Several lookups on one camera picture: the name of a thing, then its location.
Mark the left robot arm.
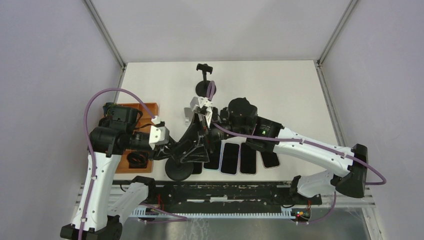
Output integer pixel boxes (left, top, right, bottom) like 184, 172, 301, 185
60, 102, 171, 240

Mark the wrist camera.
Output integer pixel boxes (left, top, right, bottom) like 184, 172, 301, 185
148, 115, 170, 150
190, 96, 213, 128

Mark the pink case phone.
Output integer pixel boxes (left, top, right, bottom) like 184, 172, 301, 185
239, 142, 257, 175

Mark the light blue case phone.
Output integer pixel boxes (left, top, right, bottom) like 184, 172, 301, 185
203, 149, 221, 171

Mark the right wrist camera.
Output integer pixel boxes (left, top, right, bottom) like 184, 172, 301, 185
190, 96, 213, 128

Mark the black folding phone stand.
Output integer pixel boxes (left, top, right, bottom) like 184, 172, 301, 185
211, 107, 220, 123

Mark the clear case phone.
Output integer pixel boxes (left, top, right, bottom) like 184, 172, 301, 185
260, 151, 281, 169

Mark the white slotted cable duct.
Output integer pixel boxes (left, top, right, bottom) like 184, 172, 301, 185
129, 206, 296, 220

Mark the black coiled strap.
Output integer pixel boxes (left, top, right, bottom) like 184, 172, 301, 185
127, 152, 150, 170

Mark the lilac case phone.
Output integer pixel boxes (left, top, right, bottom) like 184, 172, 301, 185
220, 143, 240, 175

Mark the black round base stand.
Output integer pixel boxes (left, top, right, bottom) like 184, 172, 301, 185
195, 63, 217, 101

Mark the black phone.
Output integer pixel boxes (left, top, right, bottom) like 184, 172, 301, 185
192, 162, 203, 175

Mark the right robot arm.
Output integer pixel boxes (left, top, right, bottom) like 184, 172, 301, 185
178, 96, 368, 204

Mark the white folding phone stand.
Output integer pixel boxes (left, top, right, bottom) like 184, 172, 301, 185
183, 107, 200, 127

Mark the orange wooden organizer tray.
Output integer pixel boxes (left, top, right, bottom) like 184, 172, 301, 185
98, 102, 159, 174

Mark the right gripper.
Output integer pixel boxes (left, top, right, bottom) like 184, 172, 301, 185
179, 111, 249, 163

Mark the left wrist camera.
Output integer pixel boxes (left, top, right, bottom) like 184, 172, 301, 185
148, 115, 170, 150

